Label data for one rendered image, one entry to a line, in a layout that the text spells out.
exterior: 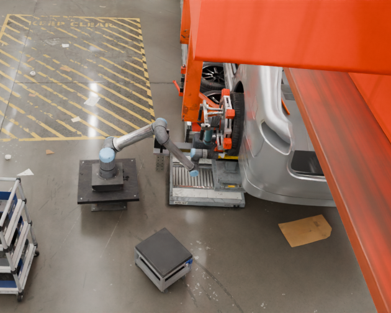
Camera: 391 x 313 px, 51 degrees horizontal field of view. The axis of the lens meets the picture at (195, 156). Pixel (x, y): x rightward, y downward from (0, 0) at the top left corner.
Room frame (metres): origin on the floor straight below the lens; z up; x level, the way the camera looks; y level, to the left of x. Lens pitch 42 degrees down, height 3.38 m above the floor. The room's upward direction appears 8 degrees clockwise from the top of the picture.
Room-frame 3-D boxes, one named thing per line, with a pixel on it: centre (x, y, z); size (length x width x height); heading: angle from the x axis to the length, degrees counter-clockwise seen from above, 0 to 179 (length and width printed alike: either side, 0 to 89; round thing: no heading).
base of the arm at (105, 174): (2.92, 0.86, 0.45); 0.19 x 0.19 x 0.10
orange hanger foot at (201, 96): (3.92, -0.18, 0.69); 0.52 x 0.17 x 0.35; 98
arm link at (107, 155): (2.93, 0.86, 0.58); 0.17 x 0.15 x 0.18; 4
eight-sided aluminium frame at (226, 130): (3.41, -0.24, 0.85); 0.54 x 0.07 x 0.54; 8
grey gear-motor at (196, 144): (3.71, -0.15, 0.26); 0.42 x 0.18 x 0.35; 98
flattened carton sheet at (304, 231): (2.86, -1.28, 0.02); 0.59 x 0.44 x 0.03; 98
